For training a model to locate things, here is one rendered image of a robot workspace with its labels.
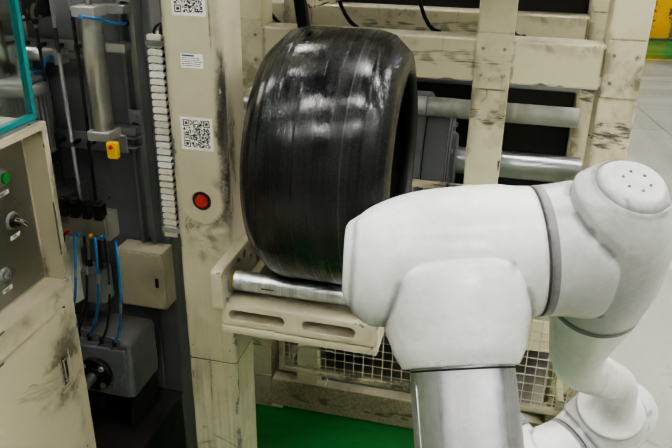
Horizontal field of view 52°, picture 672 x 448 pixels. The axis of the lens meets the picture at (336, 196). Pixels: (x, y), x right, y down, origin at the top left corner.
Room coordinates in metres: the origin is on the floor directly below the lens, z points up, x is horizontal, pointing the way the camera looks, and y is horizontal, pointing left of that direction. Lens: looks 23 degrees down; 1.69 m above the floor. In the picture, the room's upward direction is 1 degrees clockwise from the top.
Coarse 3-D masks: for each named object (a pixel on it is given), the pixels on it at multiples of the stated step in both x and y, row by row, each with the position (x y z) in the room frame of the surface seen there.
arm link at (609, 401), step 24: (552, 336) 0.67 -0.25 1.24; (576, 336) 0.62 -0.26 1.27; (600, 336) 0.61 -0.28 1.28; (624, 336) 0.62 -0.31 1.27; (552, 360) 0.69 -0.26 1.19; (576, 360) 0.65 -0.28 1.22; (600, 360) 0.65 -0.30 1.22; (576, 384) 0.69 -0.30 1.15; (600, 384) 0.71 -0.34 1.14; (624, 384) 0.77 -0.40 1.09; (576, 408) 0.88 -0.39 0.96; (600, 408) 0.85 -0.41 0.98; (624, 408) 0.83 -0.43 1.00; (648, 408) 0.89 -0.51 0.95; (576, 432) 0.85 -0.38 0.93; (600, 432) 0.84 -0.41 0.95; (624, 432) 0.83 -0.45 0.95; (648, 432) 0.87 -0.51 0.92
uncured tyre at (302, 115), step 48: (288, 48) 1.36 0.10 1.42; (336, 48) 1.35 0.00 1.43; (384, 48) 1.35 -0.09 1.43; (288, 96) 1.26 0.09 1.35; (336, 96) 1.25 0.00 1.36; (384, 96) 1.26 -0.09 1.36; (288, 144) 1.21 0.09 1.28; (336, 144) 1.19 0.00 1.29; (384, 144) 1.21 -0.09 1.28; (240, 192) 1.25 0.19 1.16; (288, 192) 1.19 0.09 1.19; (336, 192) 1.17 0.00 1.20; (384, 192) 1.20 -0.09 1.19; (288, 240) 1.20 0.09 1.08; (336, 240) 1.17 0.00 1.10
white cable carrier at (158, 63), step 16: (160, 48) 1.50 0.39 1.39; (160, 64) 1.47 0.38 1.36; (160, 80) 1.47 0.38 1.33; (160, 96) 1.47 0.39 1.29; (160, 112) 1.47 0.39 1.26; (160, 128) 1.47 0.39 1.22; (160, 144) 1.47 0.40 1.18; (160, 160) 1.47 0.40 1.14; (160, 176) 1.47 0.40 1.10; (176, 192) 1.51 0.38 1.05; (176, 208) 1.47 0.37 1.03; (176, 224) 1.47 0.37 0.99
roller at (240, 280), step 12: (240, 276) 1.35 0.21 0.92; (252, 276) 1.34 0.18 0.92; (264, 276) 1.34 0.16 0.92; (276, 276) 1.34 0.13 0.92; (240, 288) 1.34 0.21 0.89; (252, 288) 1.33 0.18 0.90; (264, 288) 1.32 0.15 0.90; (276, 288) 1.32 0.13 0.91; (288, 288) 1.31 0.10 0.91; (300, 288) 1.31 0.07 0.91; (312, 288) 1.30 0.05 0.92; (324, 288) 1.30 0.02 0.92; (336, 288) 1.30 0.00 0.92; (312, 300) 1.30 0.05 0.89; (324, 300) 1.29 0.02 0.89; (336, 300) 1.29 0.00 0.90
